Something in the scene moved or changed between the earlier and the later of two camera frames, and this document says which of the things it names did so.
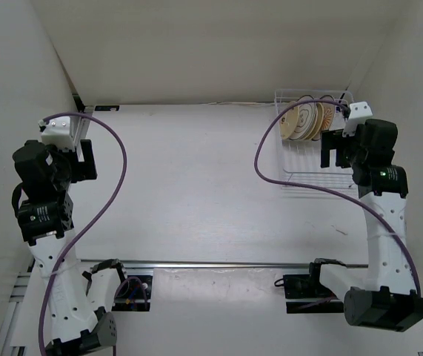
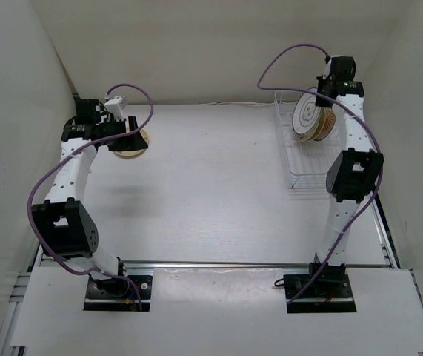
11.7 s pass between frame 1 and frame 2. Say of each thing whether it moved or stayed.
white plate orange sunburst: stayed
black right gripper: moved
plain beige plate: moved
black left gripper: moved
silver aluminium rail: stayed
